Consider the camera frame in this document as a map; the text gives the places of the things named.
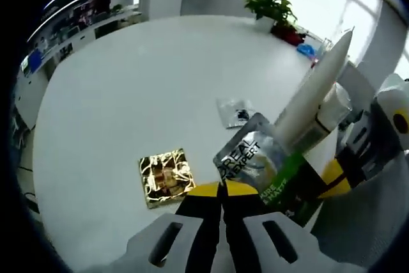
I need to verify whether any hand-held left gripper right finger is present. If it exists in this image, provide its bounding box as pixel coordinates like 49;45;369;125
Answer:
222;180;323;273

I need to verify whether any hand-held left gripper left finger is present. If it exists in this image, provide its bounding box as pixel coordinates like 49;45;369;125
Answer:
126;182;224;273

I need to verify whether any small clear-capped skincare bottle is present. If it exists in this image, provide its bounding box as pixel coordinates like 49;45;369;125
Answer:
314;82;352;135

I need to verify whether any gold foil skincare sachet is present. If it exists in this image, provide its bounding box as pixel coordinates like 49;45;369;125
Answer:
138;148;196;210

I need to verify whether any white skincare cream tube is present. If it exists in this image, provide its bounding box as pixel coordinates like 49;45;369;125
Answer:
274;26;355;153

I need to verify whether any large silver-green skincare sachet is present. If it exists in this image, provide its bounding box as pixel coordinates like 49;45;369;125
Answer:
212;113;323;228

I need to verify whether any small clear plastic wrapper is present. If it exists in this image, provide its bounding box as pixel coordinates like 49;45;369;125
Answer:
216;97;253;130

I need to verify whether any blue storage bin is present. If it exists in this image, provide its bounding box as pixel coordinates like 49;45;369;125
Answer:
27;49;44;70

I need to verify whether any blue plastic item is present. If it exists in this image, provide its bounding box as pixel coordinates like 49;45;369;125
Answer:
296;42;316;58

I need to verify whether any red pot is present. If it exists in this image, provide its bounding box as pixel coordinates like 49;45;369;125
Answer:
270;20;304;46

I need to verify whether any green potted plant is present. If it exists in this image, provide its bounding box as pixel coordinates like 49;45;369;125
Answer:
244;0;298;31

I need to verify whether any long white office counter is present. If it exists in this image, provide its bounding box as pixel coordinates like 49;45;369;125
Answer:
14;7;143;127

